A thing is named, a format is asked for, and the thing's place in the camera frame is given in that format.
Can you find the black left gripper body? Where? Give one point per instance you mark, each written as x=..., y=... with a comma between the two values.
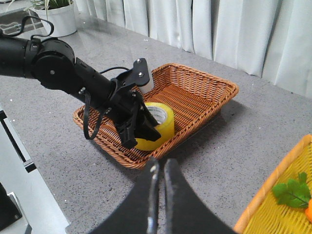
x=125, y=102

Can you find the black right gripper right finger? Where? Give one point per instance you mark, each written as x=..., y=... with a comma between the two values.
x=185, y=212

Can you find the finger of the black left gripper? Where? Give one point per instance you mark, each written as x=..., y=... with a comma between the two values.
x=146, y=125
x=125, y=130

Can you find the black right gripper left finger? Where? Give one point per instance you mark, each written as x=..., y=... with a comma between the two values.
x=138, y=213

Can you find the yellow tape roll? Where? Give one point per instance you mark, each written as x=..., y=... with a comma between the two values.
x=164, y=115

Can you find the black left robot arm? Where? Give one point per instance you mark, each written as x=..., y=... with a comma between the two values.
x=53, y=63

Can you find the brown wicker basket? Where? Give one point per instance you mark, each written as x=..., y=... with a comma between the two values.
x=194, y=96

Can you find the yellow wicker basket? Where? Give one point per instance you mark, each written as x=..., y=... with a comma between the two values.
x=263, y=215

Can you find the white plant pot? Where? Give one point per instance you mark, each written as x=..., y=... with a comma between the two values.
x=63, y=19

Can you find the orange toy carrot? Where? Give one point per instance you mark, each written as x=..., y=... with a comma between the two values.
x=295, y=194

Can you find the white curtain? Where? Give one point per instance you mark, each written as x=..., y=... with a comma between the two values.
x=271, y=39

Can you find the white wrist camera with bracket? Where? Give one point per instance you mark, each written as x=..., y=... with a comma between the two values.
x=140, y=75

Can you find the white metal frame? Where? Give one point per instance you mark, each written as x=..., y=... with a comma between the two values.
x=38, y=211

